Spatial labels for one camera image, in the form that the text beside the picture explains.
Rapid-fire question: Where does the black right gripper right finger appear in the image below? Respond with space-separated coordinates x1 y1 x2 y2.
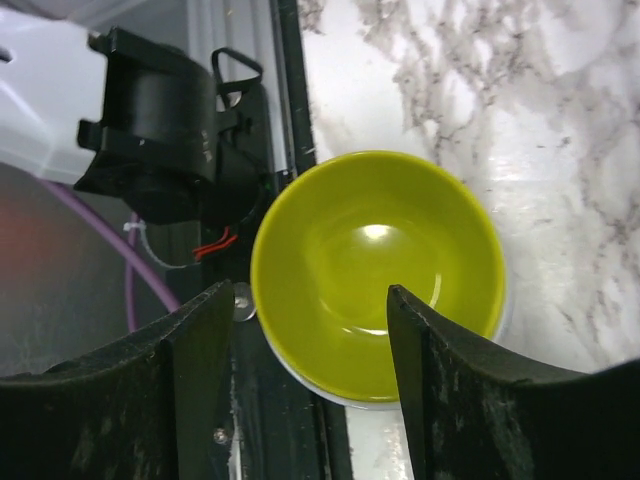
387 285 639 479

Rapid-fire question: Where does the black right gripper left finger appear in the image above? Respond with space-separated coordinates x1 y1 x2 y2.
1 281 234 479

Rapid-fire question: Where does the yellow-green bowl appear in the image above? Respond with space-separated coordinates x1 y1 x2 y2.
250 151 510 410

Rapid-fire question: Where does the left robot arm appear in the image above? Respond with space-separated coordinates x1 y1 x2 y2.
1 8 271 228

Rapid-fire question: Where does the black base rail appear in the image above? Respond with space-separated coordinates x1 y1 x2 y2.
194 0 354 480

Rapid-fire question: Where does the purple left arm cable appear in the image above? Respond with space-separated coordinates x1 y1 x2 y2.
39 179 182 336

